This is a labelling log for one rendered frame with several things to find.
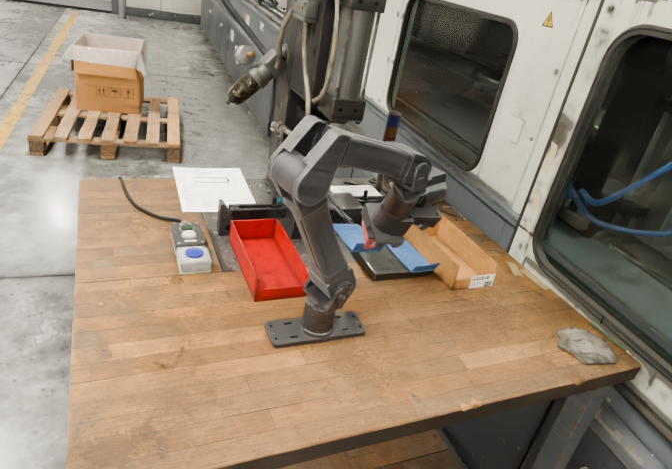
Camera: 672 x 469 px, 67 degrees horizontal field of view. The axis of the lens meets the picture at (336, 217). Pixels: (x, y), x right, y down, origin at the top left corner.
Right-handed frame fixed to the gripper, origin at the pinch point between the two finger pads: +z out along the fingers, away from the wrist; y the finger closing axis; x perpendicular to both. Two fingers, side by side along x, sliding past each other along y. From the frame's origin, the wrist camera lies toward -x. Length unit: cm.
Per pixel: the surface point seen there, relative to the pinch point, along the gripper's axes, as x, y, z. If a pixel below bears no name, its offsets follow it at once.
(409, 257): -17.7, 3.8, 11.4
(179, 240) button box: 38.0, 12.5, 17.6
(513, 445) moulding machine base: -61, -38, 52
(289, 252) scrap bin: 13.7, 6.1, 12.7
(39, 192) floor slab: 96, 163, 196
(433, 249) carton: -23.4, 4.2, 8.3
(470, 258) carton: -35.1, 2.3, 9.6
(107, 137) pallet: 60, 224, 208
